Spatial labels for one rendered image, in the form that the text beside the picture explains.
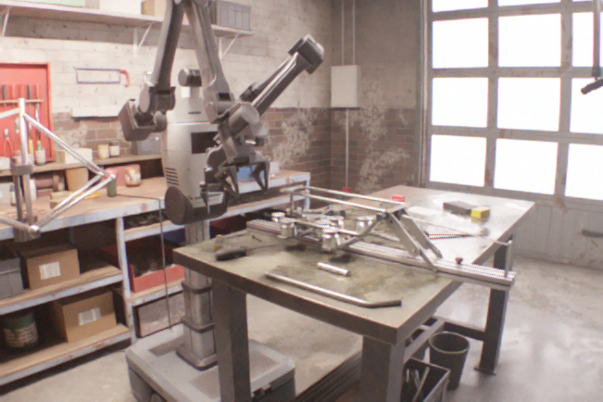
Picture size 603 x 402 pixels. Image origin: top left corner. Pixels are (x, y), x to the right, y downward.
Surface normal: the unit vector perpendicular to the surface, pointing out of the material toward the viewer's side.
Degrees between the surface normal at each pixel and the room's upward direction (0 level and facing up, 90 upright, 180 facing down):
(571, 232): 90
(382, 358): 90
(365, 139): 90
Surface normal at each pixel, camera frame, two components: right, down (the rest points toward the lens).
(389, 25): -0.64, 0.11
